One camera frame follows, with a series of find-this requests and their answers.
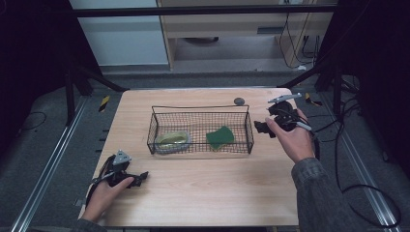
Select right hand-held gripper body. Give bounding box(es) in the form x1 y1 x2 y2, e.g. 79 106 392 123
267 92 304 132

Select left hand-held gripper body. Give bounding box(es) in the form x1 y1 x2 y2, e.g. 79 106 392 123
96 149 132 189

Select green and yellow sponge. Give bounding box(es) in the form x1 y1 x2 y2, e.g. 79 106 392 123
205 125 236 152

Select green soap dish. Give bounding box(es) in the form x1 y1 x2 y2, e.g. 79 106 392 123
154 130 193 155

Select black wire mesh basket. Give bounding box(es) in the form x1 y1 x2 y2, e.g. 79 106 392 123
146 103 255 156

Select person's right hand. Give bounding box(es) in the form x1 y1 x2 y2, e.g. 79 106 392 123
265 108 315 164

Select person's left hand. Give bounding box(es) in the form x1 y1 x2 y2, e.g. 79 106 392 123
81 176 135 223

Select yellow and black striped tape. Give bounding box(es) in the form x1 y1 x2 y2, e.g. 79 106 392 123
304 92 324 107
98 95 111 114

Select black metal stand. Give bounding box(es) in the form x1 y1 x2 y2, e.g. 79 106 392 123
63 62 130 128
277 59 343 118

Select light wooden desk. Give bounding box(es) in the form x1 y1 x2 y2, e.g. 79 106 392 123
156 0 338 71

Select white cabinet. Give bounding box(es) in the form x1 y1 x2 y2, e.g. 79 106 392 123
68 0 170 68

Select left hand-held gripper cable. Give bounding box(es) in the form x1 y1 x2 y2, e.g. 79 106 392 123
84 156 116 208

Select hand-held gripper cable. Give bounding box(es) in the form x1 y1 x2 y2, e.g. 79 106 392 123
84 156 116 208
295 120 322 161

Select right hand-held gripper cable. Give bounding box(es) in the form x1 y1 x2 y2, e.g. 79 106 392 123
295 120 322 161

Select black looped floor cable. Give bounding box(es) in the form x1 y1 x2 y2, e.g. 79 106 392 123
306 96 404 228

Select aluminium floor rail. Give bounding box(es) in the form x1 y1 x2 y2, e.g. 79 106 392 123
9 96 89 232
318 93 404 232

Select black hanging cables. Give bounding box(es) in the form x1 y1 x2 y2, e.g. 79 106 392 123
278 12 321 70

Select thin black floor cable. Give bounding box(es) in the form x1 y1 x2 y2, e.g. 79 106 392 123
18 110 48 131

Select black horizontal frame bar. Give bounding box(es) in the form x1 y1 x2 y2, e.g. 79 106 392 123
71 4 338 18

